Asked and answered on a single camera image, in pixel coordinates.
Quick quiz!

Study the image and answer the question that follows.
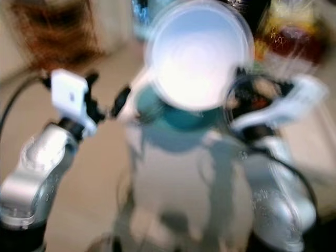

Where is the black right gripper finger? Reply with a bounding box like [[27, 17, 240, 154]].
[[227, 68, 246, 104]]

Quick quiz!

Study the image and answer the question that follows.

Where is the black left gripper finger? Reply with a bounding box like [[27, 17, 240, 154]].
[[111, 86, 131, 118]]

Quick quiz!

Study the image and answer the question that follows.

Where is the white round plate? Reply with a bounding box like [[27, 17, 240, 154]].
[[143, 0, 256, 112]]

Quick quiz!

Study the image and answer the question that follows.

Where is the teal bowl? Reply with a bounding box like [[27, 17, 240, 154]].
[[133, 83, 222, 133]]

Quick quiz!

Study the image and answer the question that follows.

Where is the red yellow package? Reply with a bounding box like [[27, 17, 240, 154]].
[[255, 4, 327, 68]]

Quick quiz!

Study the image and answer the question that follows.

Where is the teal box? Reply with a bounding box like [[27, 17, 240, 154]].
[[130, 0, 159, 41]]

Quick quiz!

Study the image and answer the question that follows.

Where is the brown wicker basket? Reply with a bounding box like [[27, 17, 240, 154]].
[[9, 0, 107, 73]]

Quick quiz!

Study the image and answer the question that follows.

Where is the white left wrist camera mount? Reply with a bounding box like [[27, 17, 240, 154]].
[[50, 69, 98, 138]]

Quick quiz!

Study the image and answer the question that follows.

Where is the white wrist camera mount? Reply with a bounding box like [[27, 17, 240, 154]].
[[230, 75, 328, 133], [50, 69, 98, 138]]

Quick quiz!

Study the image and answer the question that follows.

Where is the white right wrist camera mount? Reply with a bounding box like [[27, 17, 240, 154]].
[[230, 75, 328, 133]]

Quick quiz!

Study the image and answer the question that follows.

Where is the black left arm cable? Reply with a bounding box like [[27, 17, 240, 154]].
[[0, 78, 54, 174]]

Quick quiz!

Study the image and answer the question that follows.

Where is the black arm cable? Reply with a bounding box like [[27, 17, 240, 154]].
[[0, 78, 54, 174], [246, 146, 320, 216]]

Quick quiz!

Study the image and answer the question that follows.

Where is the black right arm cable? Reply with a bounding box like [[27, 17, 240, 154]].
[[246, 146, 320, 216]]

